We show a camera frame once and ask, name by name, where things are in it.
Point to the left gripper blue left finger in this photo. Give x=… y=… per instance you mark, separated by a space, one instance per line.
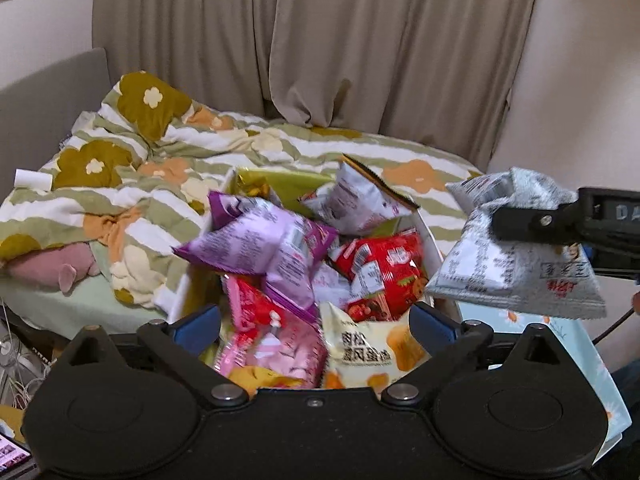
x=197 y=331

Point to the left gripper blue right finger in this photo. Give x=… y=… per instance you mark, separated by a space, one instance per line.
x=432 y=329

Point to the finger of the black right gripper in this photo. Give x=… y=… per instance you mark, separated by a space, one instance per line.
x=559 y=226

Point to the grey white snack bag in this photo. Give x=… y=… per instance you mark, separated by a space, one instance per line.
x=554 y=280

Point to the pink striped snack bag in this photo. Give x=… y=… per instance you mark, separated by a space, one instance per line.
x=269 y=346

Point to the orange white cake bag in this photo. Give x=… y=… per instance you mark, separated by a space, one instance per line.
x=370 y=354

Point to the red snack bag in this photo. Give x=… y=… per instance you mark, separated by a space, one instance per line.
x=386 y=275

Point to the purple snack bag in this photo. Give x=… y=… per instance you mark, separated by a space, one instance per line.
x=255 y=237

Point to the white orange-panel snack bag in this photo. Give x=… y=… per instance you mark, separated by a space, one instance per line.
x=357 y=202

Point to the gold foil snack bag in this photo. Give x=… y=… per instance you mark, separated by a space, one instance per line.
x=252 y=184

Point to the pink plush toy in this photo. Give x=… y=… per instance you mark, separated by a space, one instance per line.
x=57 y=269

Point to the green striped floral duvet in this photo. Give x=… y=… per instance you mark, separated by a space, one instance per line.
x=136 y=176

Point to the white paper roll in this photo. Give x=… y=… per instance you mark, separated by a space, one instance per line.
x=32 y=180

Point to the smartphone screen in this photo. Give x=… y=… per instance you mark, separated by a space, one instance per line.
x=15 y=461

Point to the beige curtain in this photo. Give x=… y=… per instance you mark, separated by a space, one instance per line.
x=438 y=72

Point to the grey upholstered headboard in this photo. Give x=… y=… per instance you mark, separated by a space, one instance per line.
x=38 y=111

